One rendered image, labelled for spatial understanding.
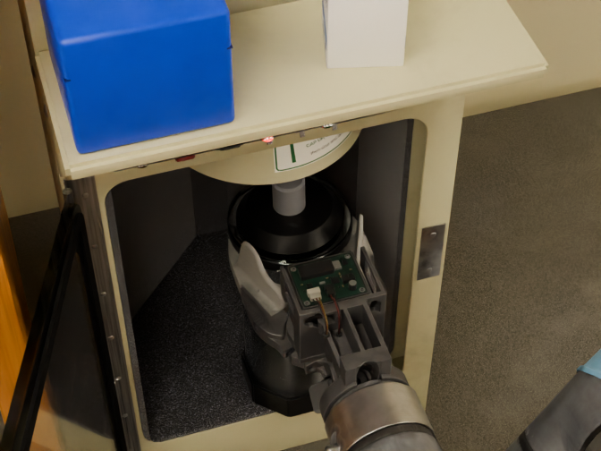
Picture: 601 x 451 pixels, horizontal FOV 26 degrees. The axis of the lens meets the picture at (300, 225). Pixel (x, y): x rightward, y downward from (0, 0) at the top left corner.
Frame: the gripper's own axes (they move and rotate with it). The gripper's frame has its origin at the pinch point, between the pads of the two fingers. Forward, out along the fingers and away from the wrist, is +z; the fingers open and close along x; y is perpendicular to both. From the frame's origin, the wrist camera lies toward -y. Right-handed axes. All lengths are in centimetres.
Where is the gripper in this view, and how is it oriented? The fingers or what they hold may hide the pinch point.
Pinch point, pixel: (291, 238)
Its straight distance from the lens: 113.6
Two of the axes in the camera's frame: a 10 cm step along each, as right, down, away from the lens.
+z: -3.0, -7.1, 6.4
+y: -0.1, -6.7, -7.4
